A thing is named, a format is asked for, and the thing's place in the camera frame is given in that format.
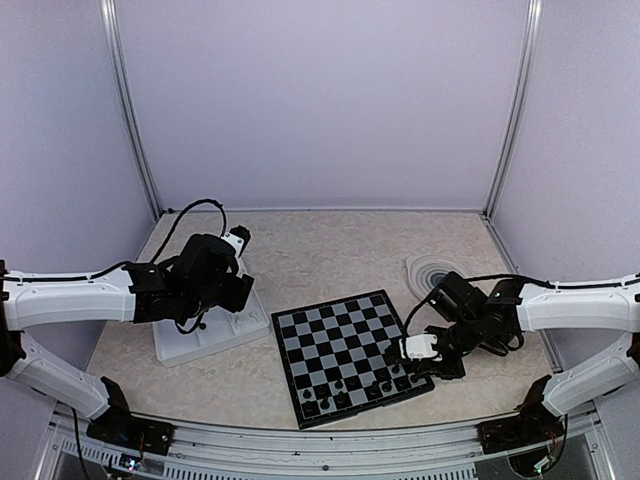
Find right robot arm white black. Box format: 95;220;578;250
387;271;639;454

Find grey spiral collapsible bowl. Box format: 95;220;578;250
405;254;474;299

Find right aluminium corner post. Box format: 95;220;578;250
483;0;543;223

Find pile of white chess pieces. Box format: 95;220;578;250
230;307;268;335

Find black white chessboard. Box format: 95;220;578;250
271;290;435;430

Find aluminium corner post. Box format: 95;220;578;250
483;0;543;223
100;0;162;221

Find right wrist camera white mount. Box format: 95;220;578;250
385;333;442;362

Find aluminium front frame rail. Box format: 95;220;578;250
32;406;618;479

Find left aluminium corner post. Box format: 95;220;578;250
100;0;162;221

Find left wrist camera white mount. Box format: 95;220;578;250
222;225;251;258

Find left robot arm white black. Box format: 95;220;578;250
1;225;254;455

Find white plastic tray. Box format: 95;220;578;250
152;289;271;368

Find black king piece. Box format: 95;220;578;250
367;381;381;398

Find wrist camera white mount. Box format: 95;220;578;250
385;333;442;362
222;225;251;258

